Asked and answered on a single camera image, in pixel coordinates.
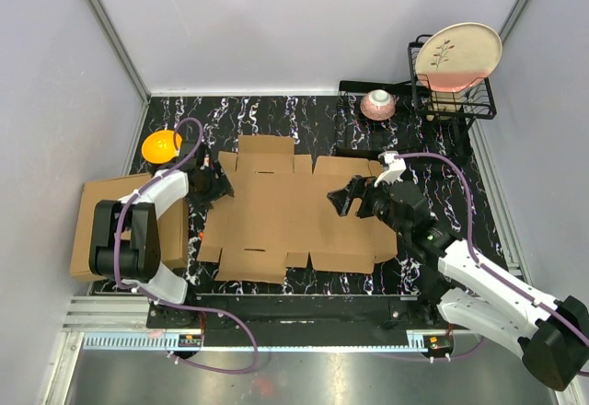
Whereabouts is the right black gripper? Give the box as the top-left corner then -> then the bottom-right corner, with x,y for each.
327,172 -> 410,238

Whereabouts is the brown cardboard box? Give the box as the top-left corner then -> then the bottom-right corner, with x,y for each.
70,173 -> 189,283
197,135 -> 398,284

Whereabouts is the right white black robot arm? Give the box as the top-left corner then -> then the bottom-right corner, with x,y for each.
327,176 -> 588,391

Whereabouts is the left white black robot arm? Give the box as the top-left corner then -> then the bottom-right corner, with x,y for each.
88,159 -> 234,328

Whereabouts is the closed brown cardboard box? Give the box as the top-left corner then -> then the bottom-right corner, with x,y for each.
70,173 -> 189,283

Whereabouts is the orange bowl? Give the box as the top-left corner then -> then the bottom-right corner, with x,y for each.
141,130 -> 182,165

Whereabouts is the pink patterned ceramic bowl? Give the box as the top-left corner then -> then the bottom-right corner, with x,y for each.
360,89 -> 396,122

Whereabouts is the beige cup in rack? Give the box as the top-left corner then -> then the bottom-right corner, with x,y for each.
427,91 -> 464,112

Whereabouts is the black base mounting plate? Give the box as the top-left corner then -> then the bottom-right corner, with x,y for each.
145,293 -> 461,332

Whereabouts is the beige plate with leaf pattern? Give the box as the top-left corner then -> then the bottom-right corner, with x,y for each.
415,22 -> 502,93

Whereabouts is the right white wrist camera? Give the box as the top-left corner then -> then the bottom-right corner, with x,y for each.
374,151 -> 406,188

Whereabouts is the black wire dish rack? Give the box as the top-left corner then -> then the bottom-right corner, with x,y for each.
332,34 -> 497,166

